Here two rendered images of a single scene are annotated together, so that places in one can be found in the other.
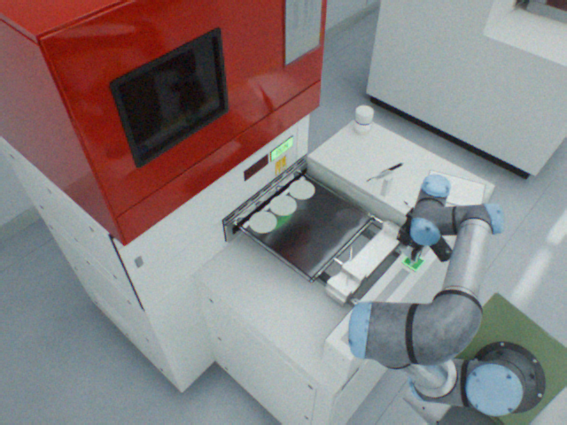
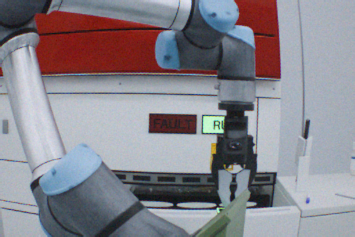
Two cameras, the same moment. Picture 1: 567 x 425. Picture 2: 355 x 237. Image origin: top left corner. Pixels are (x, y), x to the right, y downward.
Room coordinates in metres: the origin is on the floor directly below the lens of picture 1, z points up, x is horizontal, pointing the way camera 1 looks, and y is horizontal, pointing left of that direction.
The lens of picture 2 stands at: (-0.28, -1.60, 1.23)
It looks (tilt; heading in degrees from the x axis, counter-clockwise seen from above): 3 degrees down; 50
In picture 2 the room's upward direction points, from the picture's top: 1 degrees clockwise
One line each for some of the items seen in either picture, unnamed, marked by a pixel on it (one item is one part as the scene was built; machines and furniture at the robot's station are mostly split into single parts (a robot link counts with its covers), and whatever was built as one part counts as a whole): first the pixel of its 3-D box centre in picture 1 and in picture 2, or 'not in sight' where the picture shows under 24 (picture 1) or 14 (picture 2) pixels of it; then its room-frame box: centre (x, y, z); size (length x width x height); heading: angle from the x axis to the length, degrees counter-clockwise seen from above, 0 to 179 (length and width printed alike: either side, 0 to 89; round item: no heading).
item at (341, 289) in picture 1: (339, 288); not in sight; (0.82, -0.17, 0.89); 0.08 x 0.03 x 0.03; 49
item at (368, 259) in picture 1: (366, 263); not in sight; (0.94, -0.27, 0.87); 0.36 x 0.08 x 0.03; 139
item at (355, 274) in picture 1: (353, 272); not in sight; (0.88, -0.22, 0.89); 0.08 x 0.03 x 0.03; 49
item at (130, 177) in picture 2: (267, 188); (191, 179); (1.20, 0.08, 0.96); 0.44 x 0.01 x 0.02; 139
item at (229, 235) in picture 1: (268, 200); (190, 203); (1.19, 0.08, 0.89); 0.44 x 0.02 x 0.10; 139
